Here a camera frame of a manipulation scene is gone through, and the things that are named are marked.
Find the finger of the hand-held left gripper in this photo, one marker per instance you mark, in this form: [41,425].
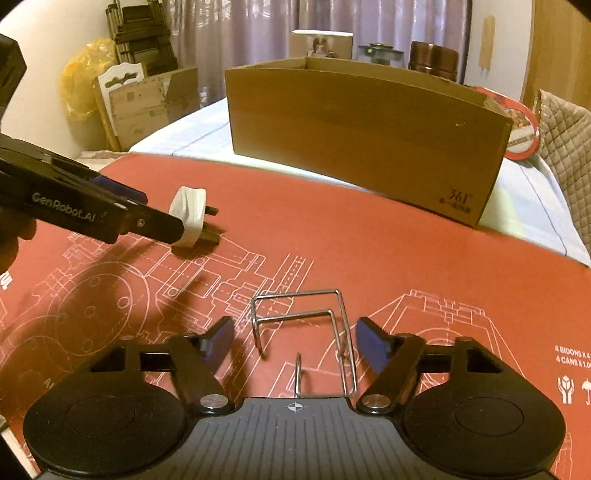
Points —
[122,191]
[154,226]

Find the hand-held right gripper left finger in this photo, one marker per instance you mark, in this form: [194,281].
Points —
[221,337]

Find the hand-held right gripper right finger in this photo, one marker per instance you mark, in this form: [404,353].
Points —
[371,341]

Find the beige power plug adapter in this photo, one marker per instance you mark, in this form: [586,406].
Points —
[189,203]

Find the brown cardboard box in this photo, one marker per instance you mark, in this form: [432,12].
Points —
[360,138]

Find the person's left hand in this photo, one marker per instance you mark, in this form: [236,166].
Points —
[14,244]

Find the white patterned cloth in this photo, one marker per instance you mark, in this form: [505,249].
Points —
[99,157]

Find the red printed table mat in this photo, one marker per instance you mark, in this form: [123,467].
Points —
[369,258]

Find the worn cardboard storage box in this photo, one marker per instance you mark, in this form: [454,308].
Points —
[152,101]

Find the white carved chair back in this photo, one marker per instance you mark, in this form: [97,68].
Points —
[122,76]

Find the yellow plastic bag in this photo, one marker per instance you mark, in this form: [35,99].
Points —
[85,78]

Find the pale purple curtain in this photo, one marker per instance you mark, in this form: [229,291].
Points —
[258,32]

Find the white product box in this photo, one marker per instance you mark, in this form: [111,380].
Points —
[323,44]

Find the red round snack tin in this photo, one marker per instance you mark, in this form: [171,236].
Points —
[521,134]

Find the glass jar with green lid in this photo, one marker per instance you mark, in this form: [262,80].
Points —
[381,55]

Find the brown metal canister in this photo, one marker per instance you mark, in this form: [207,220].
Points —
[434,60]

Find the wooden door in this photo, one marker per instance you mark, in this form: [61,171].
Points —
[563,46]

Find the tan wall sticker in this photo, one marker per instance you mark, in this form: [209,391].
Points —
[485,46]

